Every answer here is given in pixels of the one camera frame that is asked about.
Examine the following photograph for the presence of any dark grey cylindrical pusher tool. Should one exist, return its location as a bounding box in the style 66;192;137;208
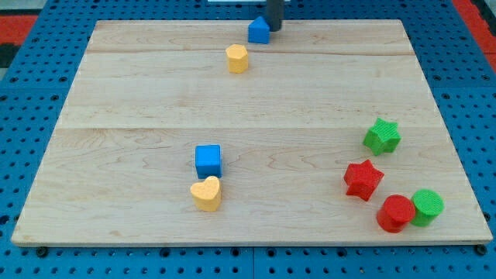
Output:
266;0;284;32

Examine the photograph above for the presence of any blue triangle block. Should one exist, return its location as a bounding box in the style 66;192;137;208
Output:
248;16;270;44

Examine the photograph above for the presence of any yellow hexagon block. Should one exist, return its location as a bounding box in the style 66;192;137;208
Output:
226;44;249;74

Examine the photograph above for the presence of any light wooden board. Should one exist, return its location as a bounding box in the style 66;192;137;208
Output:
12;19;493;247

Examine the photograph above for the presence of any blue cube block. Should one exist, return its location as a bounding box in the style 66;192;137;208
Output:
195;144;222;179

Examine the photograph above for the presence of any green star block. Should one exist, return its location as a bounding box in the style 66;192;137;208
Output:
363;117;401;156

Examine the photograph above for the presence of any red star block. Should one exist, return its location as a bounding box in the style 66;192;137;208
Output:
343;160;384;202

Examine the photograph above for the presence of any yellow heart block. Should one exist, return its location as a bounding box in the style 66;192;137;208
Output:
190;176;222;212

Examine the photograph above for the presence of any red cylinder block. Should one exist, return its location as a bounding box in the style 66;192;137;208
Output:
376;195;415;233

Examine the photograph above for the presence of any green cylinder block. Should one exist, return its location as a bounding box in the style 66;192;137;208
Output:
411;189;444;227

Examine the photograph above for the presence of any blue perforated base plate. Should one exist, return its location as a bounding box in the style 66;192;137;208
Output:
1;1;495;278

